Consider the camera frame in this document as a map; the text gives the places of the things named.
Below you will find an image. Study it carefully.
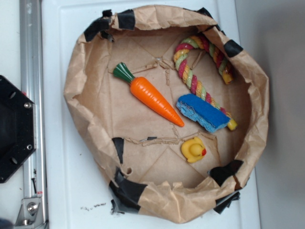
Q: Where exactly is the yellow rubber duck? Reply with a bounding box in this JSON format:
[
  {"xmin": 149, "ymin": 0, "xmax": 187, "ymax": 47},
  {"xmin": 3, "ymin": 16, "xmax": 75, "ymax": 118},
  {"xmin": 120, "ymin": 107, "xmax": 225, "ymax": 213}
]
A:
[{"xmin": 181, "ymin": 137, "xmax": 207, "ymax": 163}]

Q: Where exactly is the blue sponge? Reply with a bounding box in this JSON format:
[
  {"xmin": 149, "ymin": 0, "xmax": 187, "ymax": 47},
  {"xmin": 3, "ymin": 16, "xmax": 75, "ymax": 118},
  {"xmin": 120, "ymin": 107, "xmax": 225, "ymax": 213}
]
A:
[{"xmin": 176, "ymin": 94, "xmax": 230, "ymax": 133}]

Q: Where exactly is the aluminium rail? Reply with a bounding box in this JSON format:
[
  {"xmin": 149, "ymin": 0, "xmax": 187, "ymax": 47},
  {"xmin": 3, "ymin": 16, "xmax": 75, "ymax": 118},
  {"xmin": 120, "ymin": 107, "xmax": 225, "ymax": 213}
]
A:
[{"xmin": 20, "ymin": 0, "xmax": 49, "ymax": 229}]

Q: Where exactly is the multicolour rope toy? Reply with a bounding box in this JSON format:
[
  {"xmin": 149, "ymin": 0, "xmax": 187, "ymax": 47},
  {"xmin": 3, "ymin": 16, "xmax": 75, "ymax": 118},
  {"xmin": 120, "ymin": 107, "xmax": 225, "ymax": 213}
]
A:
[{"xmin": 173, "ymin": 34, "xmax": 237, "ymax": 131}]

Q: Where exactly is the orange plastic carrot toy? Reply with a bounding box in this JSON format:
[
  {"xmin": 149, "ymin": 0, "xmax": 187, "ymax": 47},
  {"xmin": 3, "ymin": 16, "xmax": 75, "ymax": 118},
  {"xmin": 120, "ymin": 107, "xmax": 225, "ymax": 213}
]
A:
[{"xmin": 113, "ymin": 62, "xmax": 184, "ymax": 127}]

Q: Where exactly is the metal corner bracket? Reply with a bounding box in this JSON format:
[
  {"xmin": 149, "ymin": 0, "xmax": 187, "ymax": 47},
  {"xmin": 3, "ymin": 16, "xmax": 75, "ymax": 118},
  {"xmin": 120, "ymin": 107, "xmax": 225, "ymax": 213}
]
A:
[{"xmin": 15, "ymin": 197, "xmax": 45, "ymax": 229}]

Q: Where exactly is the white plastic tray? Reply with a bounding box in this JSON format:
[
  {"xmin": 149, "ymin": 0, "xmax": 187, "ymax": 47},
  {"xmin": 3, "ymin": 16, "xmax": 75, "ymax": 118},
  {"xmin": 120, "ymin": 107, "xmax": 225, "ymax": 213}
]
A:
[{"xmin": 41, "ymin": 0, "xmax": 260, "ymax": 229}]

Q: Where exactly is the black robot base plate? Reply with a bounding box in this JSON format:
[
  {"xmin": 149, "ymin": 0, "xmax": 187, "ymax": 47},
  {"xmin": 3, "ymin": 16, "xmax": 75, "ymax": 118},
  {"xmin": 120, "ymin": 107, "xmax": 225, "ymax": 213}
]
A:
[{"xmin": 0, "ymin": 75, "xmax": 35, "ymax": 184}]

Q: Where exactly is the brown paper bag bin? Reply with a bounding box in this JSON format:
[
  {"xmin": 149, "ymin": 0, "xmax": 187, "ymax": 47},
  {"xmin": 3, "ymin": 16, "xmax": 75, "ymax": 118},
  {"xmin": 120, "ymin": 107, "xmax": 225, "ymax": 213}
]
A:
[{"xmin": 64, "ymin": 5, "xmax": 269, "ymax": 223}]

